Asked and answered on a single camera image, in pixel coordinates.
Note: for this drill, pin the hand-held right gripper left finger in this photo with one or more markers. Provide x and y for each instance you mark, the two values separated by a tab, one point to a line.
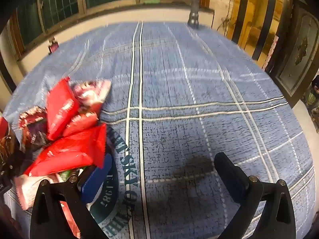
96	181

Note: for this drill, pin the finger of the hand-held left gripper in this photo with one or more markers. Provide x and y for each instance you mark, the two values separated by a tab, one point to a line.
7	173

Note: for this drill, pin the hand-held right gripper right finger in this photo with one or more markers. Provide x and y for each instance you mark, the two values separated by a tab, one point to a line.
228	173

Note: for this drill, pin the long red snack packet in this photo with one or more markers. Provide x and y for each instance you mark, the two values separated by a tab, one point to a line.
67	154

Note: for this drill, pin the small red snack packet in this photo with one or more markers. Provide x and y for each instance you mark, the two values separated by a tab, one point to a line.
82	123

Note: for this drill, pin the pale pink snack packet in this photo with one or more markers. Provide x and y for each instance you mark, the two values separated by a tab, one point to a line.
27	191

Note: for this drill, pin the green snack packet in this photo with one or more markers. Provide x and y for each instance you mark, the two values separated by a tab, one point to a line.
67	174

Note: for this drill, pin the dark maroon snack packet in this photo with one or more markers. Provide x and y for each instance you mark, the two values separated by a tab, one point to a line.
33	129

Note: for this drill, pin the plain red snack packet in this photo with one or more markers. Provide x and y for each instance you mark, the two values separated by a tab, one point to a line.
61	109

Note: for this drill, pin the red white printed snack packet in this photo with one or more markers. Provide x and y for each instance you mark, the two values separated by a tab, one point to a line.
91	94

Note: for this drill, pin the blue plaid blanket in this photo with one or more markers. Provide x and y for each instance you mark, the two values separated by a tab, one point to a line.
174	92

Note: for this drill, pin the small red gadget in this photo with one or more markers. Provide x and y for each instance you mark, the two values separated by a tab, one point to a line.
52	46

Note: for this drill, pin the large framed picture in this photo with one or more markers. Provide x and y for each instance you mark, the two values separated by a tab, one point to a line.
296	54

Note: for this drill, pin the yellow wooden boards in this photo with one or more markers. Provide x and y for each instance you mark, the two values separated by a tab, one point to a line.
251	12

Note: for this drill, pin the grey metal pipe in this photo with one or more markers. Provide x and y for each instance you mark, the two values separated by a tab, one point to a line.
194	12

